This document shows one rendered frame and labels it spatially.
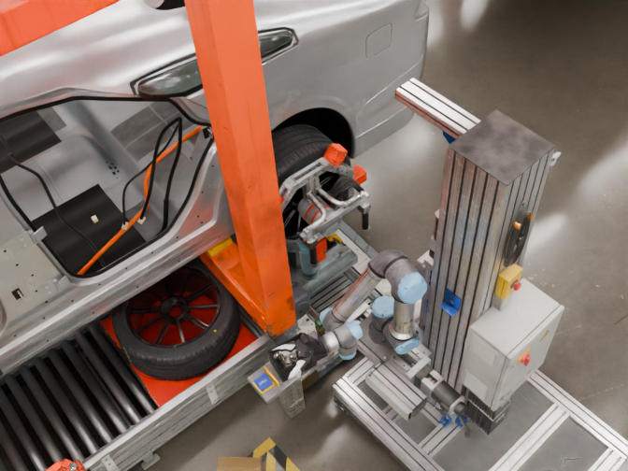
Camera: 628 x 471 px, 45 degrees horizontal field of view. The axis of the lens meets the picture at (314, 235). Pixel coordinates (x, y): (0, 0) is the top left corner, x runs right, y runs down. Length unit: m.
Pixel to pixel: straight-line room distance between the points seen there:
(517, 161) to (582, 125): 3.21
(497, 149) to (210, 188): 1.60
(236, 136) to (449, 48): 3.69
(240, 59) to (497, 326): 1.44
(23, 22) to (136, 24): 1.21
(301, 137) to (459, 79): 2.36
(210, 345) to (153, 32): 1.58
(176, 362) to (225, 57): 1.88
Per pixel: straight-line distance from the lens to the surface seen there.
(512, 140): 2.58
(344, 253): 4.54
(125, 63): 3.19
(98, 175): 4.29
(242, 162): 2.80
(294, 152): 3.70
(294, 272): 4.41
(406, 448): 3.89
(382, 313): 3.27
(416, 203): 5.02
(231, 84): 2.55
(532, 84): 5.95
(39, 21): 2.15
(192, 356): 3.89
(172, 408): 3.90
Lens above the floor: 3.82
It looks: 52 degrees down
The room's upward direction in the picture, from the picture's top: 5 degrees counter-clockwise
